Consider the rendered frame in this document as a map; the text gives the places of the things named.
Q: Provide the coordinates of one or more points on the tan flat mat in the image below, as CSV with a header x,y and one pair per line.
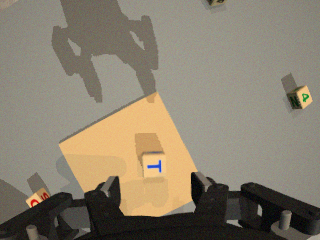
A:
x,y
114,147

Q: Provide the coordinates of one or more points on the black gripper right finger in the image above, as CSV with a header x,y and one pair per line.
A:
x,y
288,217

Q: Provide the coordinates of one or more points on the wooden block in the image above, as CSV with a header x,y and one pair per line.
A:
x,y
37,197
216,2
299,97
154,164

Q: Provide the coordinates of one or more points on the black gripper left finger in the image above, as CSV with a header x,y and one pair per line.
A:
x,y
37,223

